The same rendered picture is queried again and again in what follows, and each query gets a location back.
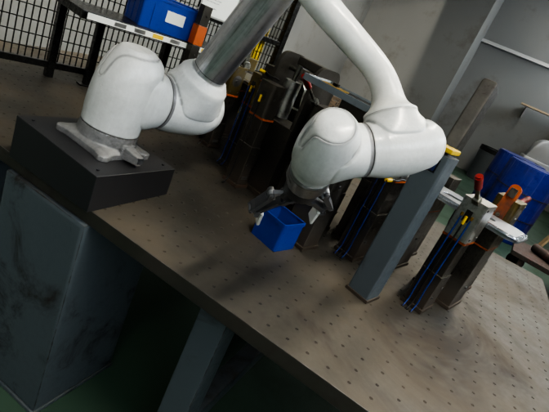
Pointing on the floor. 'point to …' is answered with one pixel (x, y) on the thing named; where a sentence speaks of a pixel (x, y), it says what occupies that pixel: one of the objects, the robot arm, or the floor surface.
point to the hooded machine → (538, 154)
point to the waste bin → (485, 155)
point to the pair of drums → (498, 179)
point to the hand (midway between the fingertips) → (284, 217)
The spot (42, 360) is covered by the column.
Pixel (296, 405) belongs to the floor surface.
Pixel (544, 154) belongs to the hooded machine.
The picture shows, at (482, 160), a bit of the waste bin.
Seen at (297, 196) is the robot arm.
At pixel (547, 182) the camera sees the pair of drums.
